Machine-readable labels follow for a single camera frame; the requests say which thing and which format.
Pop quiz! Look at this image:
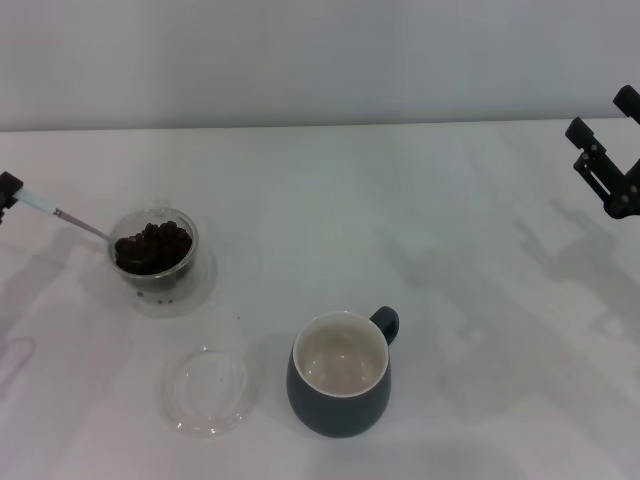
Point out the dark grey ceramic mug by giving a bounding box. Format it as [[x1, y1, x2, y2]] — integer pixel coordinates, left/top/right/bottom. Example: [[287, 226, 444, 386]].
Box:
[[285, 305, 401, 439]]

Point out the coffee beans pile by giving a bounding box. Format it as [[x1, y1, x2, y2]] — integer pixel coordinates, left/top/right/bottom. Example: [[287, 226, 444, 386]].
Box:
[[114, 221, 194, 275]]

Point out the glass cup of coffee beans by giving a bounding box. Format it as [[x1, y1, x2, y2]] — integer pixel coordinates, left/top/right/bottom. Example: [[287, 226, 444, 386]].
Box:
[[107, 239, 220, 319]]

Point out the clear glass lid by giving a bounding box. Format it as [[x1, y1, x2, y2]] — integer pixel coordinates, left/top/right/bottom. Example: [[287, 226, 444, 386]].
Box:
[[162, 347, 251, 439]]

